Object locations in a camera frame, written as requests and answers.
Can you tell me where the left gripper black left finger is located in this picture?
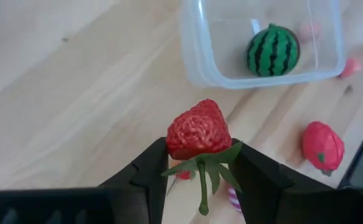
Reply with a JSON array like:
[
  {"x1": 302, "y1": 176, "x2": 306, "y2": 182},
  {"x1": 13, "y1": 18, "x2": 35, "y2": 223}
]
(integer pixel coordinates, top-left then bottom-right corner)
[{"x1": 97, "y1": 137, "x2": 170, "y2": 224}]

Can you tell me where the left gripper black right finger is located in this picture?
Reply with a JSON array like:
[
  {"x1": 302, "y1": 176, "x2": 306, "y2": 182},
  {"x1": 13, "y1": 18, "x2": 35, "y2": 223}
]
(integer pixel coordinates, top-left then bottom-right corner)
[{"x1": 229, "y1": 139, "x2": 337, "y2": 224}]

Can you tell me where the purple white striped toy fruit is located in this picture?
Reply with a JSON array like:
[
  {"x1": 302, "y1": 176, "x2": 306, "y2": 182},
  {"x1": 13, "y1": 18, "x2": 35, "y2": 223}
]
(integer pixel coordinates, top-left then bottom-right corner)
[{"x1": 227, "y1": 185, "x2": 243, "y2": 214}]

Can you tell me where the large red toy fruit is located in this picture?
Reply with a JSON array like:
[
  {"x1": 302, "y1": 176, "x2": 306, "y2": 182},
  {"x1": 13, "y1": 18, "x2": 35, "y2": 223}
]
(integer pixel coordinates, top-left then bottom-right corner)
[{"x1": 301, "y1": 121, "x2": 346, "y2": 177}]

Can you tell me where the red strawberry with green stem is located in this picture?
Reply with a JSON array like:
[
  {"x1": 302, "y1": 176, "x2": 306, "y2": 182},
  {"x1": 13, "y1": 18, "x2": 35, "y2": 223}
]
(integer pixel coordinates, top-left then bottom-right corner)
[{"x1": 161, "y1": 98, "x2": 243, "y2": 217}]

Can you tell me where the green striped toy watermelon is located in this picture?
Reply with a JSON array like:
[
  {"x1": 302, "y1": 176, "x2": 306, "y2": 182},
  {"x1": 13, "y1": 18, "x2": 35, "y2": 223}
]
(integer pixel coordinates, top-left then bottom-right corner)
[{"x1": 245, "y1": 23, "x2": 301, "y2": 78}]

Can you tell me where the small pink toy fruit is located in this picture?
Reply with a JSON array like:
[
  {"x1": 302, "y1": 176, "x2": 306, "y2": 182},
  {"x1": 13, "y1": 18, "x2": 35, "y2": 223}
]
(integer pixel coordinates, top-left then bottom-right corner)
[{"x1": 338, "y1": 57, "x2": 363, "y2": 79}]

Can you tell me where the clear plastic tupperware container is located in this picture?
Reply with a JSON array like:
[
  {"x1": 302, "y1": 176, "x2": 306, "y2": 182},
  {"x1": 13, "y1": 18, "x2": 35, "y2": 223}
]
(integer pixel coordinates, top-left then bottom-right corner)
[{"x1": 179, "y1": 0, "x2": 347, "y2": 90}]

